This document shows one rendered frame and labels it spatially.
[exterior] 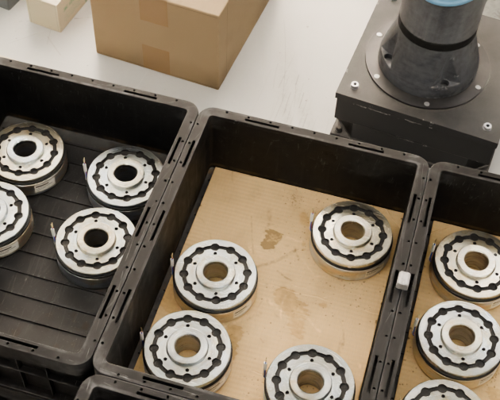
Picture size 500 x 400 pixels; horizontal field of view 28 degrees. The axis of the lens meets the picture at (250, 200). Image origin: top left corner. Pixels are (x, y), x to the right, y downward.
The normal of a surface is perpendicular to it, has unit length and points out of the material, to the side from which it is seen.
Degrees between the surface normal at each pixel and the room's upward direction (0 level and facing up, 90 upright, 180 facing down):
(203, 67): 90
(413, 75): 74
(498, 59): 2
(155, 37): 90
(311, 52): 0
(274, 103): 0
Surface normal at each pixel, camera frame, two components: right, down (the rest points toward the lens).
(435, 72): -0.02, 0.60
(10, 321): 0.03, -0.61
